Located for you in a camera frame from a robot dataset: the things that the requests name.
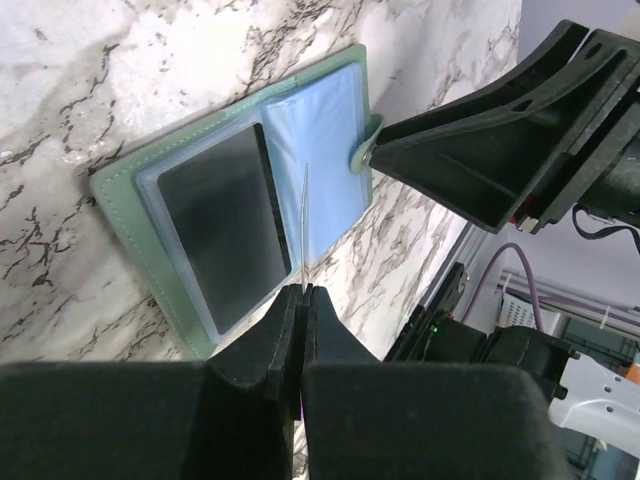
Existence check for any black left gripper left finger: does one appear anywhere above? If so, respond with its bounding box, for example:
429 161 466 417
1 285 303 479

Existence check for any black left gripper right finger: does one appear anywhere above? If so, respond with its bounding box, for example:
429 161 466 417
301 287 570 479

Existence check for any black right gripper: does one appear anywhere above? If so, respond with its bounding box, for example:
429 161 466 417
370 20 639 234

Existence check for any green leather card holder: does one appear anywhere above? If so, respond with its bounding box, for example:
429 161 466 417
91 44 383 359

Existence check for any black VIP card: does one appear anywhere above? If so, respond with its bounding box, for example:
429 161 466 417
300 165 309 293

